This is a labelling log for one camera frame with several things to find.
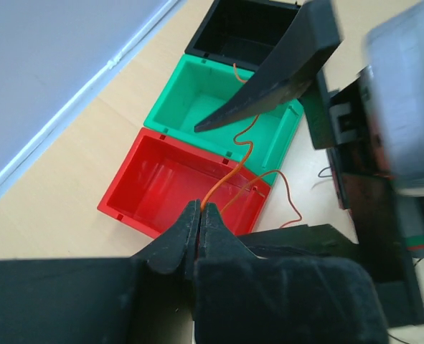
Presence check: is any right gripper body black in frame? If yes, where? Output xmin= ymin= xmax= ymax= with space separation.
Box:
xmin=300 ymin=72 xmax=424 ymax=327

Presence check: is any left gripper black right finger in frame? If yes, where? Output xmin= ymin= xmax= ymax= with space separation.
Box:
xmin=195 ymin=203 xmax=265 ymax=265

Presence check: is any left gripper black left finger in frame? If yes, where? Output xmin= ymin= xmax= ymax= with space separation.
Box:
xmin=133 ymin=200 xmax=201 ymax=282

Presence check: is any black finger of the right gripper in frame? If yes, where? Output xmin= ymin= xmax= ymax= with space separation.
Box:
xmin=238 ymin=224 xmax=359 ymax=262
xmin=194 ymin=0 xmax=341 ymax=133

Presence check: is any orange wire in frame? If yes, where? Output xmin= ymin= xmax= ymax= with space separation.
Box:
xmin=200 ymin=63 xmax=303 ymax=230

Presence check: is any black plastic bin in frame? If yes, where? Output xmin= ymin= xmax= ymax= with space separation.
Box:
xmin=185 ymin=0 xmax=301 ymax=72

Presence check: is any red plastic bin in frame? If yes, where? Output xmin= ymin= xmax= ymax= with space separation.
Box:
xmin=98 ymin=128 xmax=271 ymax=239

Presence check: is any green plastic bin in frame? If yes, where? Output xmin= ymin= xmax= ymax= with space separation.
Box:
xmin=143 ymin=54 xmax=304 ymax=186

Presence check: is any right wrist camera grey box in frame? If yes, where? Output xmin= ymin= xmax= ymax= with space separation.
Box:
xmin=363 ymin=1 xmax=424 ymax=197

